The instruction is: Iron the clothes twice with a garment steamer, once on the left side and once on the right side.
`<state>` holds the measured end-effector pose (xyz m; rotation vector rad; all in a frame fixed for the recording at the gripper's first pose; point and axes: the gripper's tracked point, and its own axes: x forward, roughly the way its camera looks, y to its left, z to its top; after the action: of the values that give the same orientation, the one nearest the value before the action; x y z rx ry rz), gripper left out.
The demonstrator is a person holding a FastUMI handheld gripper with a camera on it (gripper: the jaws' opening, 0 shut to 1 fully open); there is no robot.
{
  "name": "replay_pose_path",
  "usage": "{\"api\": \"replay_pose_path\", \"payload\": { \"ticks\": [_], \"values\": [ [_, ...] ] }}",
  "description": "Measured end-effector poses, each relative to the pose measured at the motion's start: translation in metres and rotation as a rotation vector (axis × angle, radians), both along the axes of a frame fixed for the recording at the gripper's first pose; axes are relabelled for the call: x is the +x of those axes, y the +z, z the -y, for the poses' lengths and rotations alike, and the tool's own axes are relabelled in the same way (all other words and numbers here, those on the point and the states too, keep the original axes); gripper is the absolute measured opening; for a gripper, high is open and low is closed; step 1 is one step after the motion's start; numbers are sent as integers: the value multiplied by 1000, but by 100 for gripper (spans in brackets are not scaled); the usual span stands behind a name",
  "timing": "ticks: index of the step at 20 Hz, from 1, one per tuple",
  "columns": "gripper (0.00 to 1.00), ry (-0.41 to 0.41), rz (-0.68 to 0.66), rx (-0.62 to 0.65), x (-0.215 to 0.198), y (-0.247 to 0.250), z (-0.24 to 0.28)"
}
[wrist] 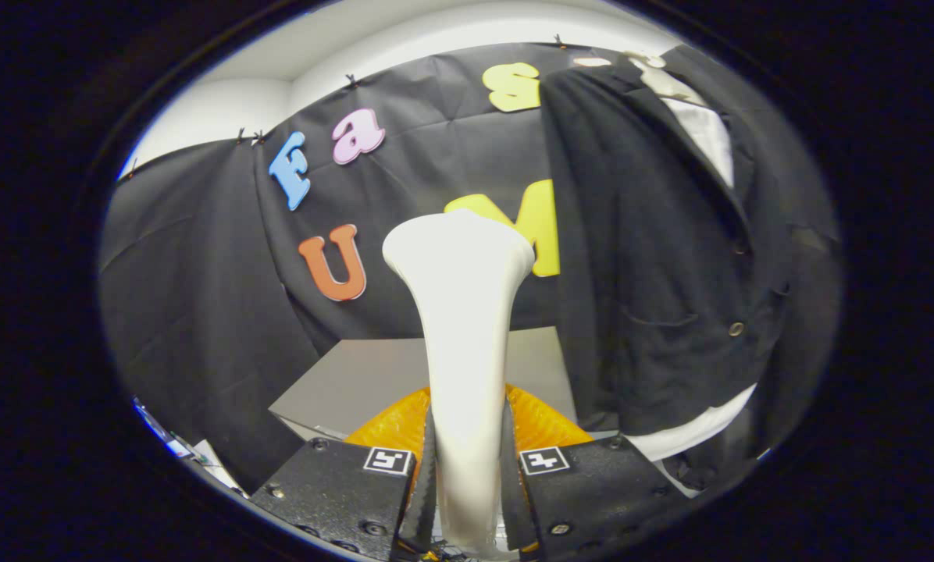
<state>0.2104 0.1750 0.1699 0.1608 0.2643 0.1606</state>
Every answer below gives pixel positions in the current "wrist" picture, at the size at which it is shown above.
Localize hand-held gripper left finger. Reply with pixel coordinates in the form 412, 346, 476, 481
248, 386, 439, 562

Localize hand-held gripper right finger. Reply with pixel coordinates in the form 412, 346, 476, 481
501, 384, 691, 560

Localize white garment steamer with hose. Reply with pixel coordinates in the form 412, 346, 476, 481
381, 208, 537, 560

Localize black blazer jacket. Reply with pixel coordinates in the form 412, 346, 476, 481
540, 45, 843, 489

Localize white clothes hanger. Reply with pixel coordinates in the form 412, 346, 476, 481
575, 50, 707, 107

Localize grey cabinet with dark top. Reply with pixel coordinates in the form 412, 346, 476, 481
268, 326, 579, 443

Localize blue and white object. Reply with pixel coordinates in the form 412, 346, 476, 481
131, 396, 243, 495

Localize black backdrop cloth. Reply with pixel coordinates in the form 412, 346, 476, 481
98, 41, 843, 494

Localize white mannequin torso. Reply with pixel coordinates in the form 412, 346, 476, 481
631, 95, 759, 462

